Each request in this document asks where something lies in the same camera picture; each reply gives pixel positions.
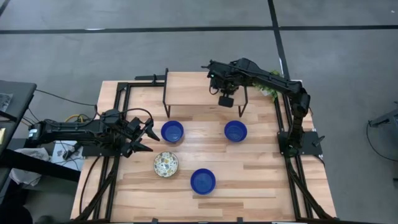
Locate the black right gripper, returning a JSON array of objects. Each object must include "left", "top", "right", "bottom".
[{"left": 201, "top": 60, "right": 249, "bottom": 94}]

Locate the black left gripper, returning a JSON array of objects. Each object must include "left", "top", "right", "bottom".
[{"left": 119, "top": 116, "right": 161, "bottom": 158}]

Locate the blue mini bowl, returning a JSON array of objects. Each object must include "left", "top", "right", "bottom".
[
  {"left": 160, "top": 120, "right": 185, "bottom": 144},
  {"left": 190, "top": 168, "right": 216, "bottom": 195},
  {"left": 224, "top": 119, "right": 248, "bottom": 143}
]

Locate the yellow pear print bowl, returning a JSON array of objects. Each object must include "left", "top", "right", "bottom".
[{"left": 153, "top": 151, "right": 180, "bottom": 178}]

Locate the wooden shelf with black legs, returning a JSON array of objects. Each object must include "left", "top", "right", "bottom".
[{"left": 162, "top": 67, "right": 249, "bottom": 118}]

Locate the green plant in white pot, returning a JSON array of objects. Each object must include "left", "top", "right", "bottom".
[{"left": 253, "top": 70, "right": 282, "bottom": 102}]

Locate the white printed paper sheet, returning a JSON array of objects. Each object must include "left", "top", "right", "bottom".
[{"left": 51, "top": 141, "right": 84, "bottom": 171}]

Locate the white crumpled cloth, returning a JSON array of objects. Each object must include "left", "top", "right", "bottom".
[{"left": 9, "top": 147, "right": 50, "bottom": 187}]

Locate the black desk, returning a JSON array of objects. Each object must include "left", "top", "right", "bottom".
[{"left": 0, "top": 80, "right": 81, "bottom": 187}]

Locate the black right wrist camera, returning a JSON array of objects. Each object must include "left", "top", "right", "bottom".
[{"left": 218, "top": 95, "right": 234, "bottom": 108}]

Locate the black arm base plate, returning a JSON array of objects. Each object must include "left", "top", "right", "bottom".
[
  {"left": 277, "top": 130, "right": 323, "bottom": 157},
  {"left": 81, "top": 144, "right": 125, "bottom": 158}
]

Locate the black aluminium table frame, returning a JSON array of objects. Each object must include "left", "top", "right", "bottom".
[{"left": 70, "top": 73, "right": 340, "bottom": 224}]

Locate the yellow cable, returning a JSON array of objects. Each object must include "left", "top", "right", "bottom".
[{"left": 64, "top": 114, "right": 85, "bottom": 123}]

